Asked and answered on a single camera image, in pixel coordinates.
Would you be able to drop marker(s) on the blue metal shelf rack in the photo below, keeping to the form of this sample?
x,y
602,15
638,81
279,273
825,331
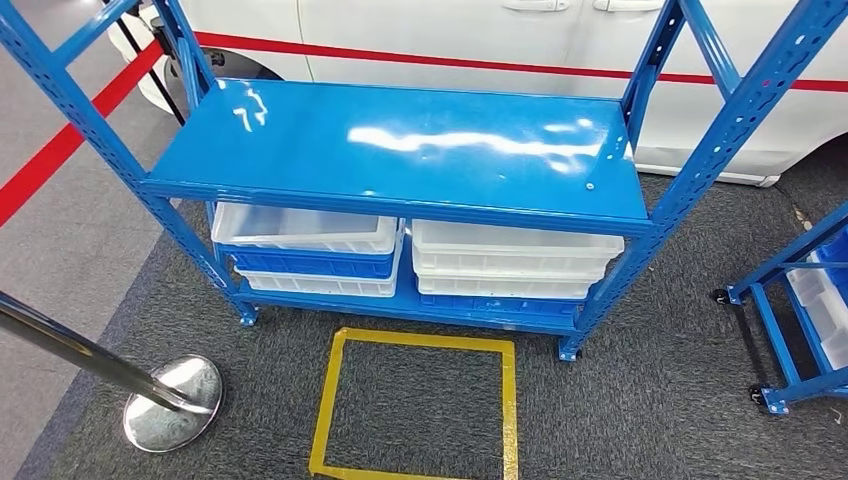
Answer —
x,y
772,331
397,152

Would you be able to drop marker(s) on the clear white storage bin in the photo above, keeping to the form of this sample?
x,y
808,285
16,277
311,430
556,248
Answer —
x,y
298,242

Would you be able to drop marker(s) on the yellow floor tape square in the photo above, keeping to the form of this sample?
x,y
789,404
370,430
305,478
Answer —
x,y
326,397

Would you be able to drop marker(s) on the white car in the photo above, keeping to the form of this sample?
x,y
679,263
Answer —
x,y
430,33

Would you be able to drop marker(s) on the black car tyre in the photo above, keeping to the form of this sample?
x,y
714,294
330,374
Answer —
x,y
245,69

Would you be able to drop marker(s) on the chrome barrier stanchion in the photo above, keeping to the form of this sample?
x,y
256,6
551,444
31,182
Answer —
x,y
179,411

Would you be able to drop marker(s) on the dark barrier stanchion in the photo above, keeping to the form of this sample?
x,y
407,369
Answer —
x,y
149,66

